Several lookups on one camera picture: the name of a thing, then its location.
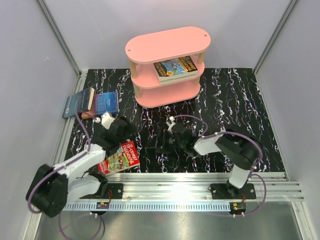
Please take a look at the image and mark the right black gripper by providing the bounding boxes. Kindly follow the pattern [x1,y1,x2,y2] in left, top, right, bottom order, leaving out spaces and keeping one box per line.
[145,127,185,155]

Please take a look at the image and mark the red 13-storey treehouse book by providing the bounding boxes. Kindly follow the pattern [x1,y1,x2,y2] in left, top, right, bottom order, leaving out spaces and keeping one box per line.
[97,141,140,175]

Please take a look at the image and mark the black yellow treehouse book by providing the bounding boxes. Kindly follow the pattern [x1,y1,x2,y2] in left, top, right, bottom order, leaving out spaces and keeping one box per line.
[153,55,198,77]

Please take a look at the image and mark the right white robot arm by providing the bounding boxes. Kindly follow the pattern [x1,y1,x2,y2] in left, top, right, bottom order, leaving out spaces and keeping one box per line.
[150,121,263,199]

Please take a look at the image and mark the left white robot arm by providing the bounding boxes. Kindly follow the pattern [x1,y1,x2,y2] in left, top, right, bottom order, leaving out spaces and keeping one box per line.
[25,116,136,218]

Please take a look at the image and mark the blue orange book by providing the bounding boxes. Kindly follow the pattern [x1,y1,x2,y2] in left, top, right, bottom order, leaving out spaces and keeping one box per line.
[81,91,119,119]

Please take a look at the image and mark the dark blue book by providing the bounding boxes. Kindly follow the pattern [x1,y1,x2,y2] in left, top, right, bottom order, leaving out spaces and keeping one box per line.
[62,87,95,119]

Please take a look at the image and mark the black marble pattern mat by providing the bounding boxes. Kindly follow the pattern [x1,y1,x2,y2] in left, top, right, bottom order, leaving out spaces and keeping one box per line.
[80,68,285,173]

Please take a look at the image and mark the pink three-tier shelf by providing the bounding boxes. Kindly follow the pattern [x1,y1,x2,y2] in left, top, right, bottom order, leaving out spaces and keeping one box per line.
[125,26,211,108]

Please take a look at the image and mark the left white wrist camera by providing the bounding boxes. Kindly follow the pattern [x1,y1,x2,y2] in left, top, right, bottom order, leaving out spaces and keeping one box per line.
[93,112,115,130]

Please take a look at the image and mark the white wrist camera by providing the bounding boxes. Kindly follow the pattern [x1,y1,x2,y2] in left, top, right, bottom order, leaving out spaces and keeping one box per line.
[93,112,115,130]
[166,116,176,134]

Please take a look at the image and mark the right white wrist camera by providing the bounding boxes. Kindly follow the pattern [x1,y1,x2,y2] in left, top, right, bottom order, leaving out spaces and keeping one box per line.
[166,116,176,134]

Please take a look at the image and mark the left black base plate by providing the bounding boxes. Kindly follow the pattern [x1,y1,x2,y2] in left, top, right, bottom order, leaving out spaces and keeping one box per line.
[81,183,124,200]

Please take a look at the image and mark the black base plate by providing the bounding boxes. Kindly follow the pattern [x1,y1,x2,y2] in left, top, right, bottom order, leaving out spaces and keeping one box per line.
[208,183,257,200]
[81,183,124,200]

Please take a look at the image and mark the aluminium mounting rail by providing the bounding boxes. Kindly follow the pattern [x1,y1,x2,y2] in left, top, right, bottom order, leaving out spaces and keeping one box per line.
[62,173,304,215]

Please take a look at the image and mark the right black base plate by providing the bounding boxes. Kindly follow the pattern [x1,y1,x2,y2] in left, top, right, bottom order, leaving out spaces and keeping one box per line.
[208,183,257,200]

